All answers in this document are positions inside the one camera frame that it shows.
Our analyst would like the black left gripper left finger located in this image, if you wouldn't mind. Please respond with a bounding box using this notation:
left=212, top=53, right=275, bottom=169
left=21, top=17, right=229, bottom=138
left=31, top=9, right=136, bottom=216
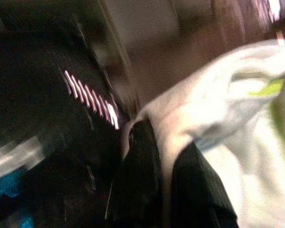
left=106, top=121, right=167, bottom=228

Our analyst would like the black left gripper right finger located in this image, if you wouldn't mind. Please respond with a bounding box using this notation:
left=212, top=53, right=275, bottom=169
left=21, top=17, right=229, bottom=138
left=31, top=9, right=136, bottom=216
left=172, top=142, right=239, bottom=228

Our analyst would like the white garment with green trim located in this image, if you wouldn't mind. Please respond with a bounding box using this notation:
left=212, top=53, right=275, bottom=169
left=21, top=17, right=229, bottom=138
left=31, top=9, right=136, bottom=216
left=121, top=39, right=285, bottom=228

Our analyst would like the black washing machine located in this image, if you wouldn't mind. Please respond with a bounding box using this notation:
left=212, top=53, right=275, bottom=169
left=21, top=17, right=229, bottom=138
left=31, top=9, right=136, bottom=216
left=0, top=0, right=140, bottom=228

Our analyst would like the blue cloth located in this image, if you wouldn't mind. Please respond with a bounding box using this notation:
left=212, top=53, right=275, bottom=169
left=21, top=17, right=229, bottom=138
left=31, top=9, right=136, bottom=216
left=0, top=170, right=35, bottom=228

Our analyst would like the silver washer door ring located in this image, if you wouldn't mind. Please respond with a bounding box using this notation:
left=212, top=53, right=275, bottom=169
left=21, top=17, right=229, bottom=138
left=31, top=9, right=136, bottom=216
left=0, top=136, right=45, bottom=181

